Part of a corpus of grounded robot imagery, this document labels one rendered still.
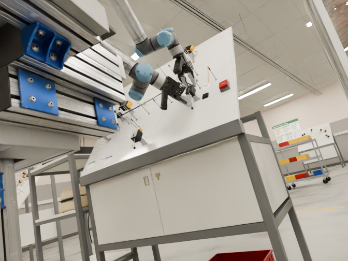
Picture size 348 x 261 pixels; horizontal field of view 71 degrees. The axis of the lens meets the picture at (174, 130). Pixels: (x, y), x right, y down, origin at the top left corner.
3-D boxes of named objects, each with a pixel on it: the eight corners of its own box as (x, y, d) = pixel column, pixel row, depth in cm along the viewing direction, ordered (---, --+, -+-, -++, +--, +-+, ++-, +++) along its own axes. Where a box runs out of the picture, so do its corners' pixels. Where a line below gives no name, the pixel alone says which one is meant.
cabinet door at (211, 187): (263, 221, 106) (236, 136, 115) (163, 235, 133) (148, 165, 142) (264, 220, 109) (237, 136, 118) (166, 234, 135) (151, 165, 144)
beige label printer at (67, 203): (77, 209, 173) (73, 182, 178) (58, 214, 183) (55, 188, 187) (107, 202, 200) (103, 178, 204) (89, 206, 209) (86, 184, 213)
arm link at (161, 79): (153, 85, 124) (150, 85, 132) (160, 90, 126) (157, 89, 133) (160, 72, 124) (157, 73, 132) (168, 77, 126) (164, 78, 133)
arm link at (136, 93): (128, 87, 113) (138, 69, 117) (126, 97, 123) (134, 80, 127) (143, 95, 114) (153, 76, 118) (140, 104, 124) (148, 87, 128)
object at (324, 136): (344, 167, 807) (324, 120, 845) (306, 175, 879) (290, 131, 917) (346, 165, 862) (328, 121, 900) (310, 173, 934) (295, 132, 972)
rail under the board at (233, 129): (242, 132, 111) (238, 118, 112) (80, 186, 168) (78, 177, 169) (246, 133, 115) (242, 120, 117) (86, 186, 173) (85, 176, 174)
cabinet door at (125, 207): (163, 235, 134) (148, 165, 143) (98, 245, 160) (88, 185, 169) (165, 234, 135) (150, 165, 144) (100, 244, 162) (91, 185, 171)
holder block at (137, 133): (138, 156, 143) (127, 146, 137) (143, 141, 151) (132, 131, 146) (144, 154, 140) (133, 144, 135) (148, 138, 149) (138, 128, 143)
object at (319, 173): (331, 180, 543) (314, 134, 568) (328, 183, 504) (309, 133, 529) (287, 188, 601) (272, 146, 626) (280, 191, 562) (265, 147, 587)
